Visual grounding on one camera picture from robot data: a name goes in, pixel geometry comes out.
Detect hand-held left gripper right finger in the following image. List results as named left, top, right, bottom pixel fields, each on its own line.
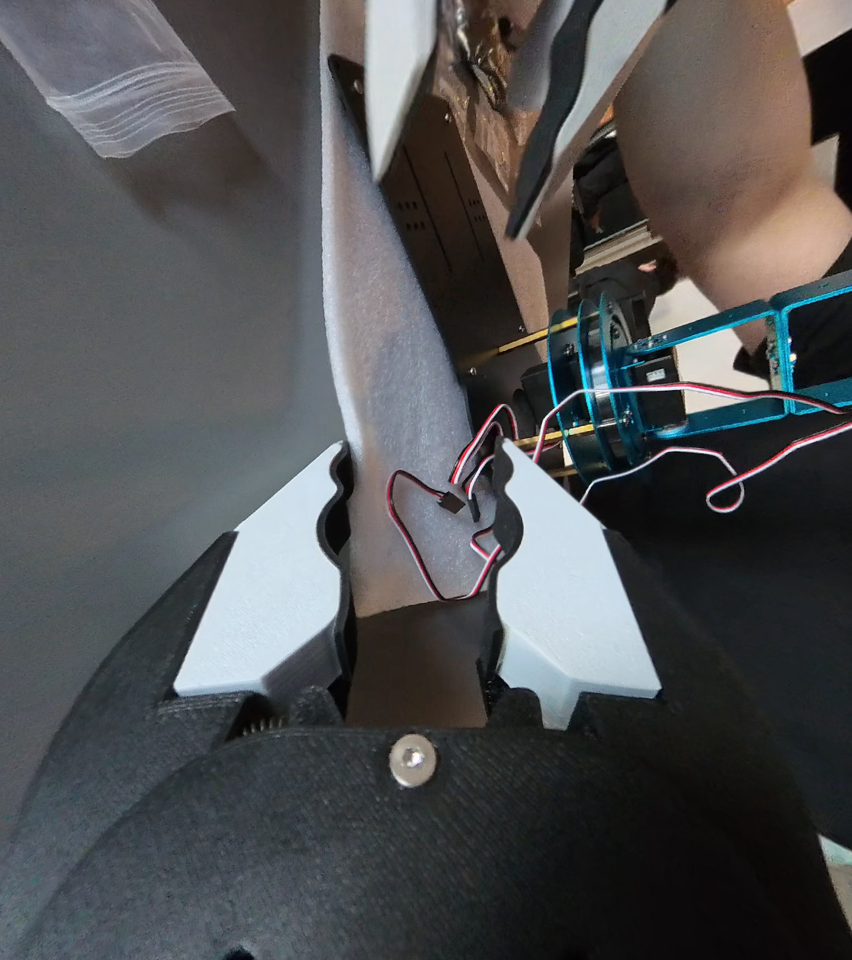
left=479, top=438, right=664, bottom=702

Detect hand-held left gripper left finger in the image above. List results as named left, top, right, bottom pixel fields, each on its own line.
left=173, top=443, right=356, bottom=706

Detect person's right forearm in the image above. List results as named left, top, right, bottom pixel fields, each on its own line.
left=612, top=0, right=852, bottom=312

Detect blue toy robot arm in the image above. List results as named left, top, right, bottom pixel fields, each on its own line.
left=543, top=252, right=852, bottom=484

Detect dark grey desk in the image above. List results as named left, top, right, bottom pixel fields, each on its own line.
left=0, top=0, right=355, bottom=931

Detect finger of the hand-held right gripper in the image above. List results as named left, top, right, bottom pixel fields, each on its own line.
left=362, top=0, right=443, bottom=183
left=507, top=0, right=680, bottom=243

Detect black metal base plate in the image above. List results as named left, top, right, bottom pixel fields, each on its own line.
left=327, top=53, right=550, bottom=364

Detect dark parts bag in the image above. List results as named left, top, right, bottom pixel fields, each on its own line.
left=446, top=0, right=535, bottom=115

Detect scattered small clear zip bags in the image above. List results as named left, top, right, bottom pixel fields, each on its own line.
left=0, top=0, right=236, bottom=160

